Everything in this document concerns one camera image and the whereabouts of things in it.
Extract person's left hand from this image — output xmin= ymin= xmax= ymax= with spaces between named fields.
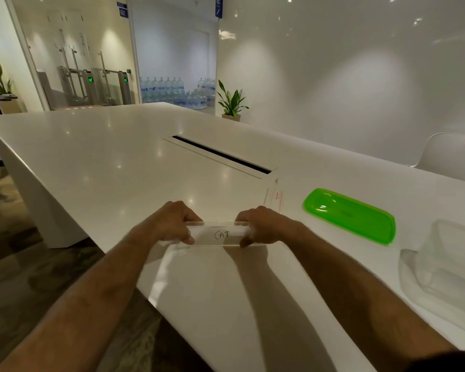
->
xmin=139 ymin=200 xmax=204 ymax=246

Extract large clear plastic container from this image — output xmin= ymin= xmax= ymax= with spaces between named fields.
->
xmin=398 ymin=219 xmax=465 ymax=339

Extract person's left forearm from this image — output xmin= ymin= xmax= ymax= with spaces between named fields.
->
xmin=0 ymin=228 xmax=167 ymax=372

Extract metal turnstile gates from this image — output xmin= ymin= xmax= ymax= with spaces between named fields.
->
xmin=37 ymin=46 xmax=134 ymax=109

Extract group of water bottles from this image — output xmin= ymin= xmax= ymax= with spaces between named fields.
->
xmin=139 ymin=76 xmax=216 ymax=111

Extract person's right hand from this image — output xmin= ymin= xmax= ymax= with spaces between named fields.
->
xmin=234 ymin=206 xmax=307 ymax=249

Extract green plastic lid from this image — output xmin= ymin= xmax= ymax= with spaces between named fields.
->
xmin=302 ymin=188 xmax=397 ymax=246

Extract small green leafy plant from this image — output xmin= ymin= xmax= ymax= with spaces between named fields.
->
xmin=215 ymin=79 xmax=251 ymax=117

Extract person's right forearm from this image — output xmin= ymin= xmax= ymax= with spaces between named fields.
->
xmin=286 ymin=224 xmax=462 ymax=372

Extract white perforated chair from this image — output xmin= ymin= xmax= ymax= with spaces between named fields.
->
xmin=407 ymin=132 xmax=465 ymax=187

